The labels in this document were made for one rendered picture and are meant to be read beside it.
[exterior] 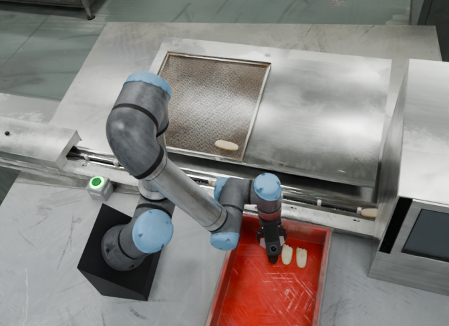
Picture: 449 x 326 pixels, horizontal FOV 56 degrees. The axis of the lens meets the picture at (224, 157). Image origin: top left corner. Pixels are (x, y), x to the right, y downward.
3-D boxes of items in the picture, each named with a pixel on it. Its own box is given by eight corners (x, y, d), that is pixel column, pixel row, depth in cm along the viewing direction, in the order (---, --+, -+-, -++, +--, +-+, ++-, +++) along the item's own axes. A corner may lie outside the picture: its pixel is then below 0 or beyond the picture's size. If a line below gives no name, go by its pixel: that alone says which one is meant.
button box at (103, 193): (93, 203, 174) (83, 188, 165) (101, 188, 179) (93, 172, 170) (110, 207, 172) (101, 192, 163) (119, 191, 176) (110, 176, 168)
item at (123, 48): (84, 263, 245) (14, 182, 182) (143, 117, 315) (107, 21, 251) (417, 308, 210) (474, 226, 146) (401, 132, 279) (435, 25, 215)
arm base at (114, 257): (131, 280, 137) (146, 273, 130) (92, 255, 132) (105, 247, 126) (150, 240, 147) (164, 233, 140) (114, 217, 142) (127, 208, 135)
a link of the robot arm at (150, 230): (113, 249, 127) (134, 237, 118) (127, 211, 135) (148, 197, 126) (147, 265, 132) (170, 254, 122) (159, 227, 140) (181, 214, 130)
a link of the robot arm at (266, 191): (252, 169, 122) (282, 172, 120) (255, 191, 131) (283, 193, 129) (248, 192, 117) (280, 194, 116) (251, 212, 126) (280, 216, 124)
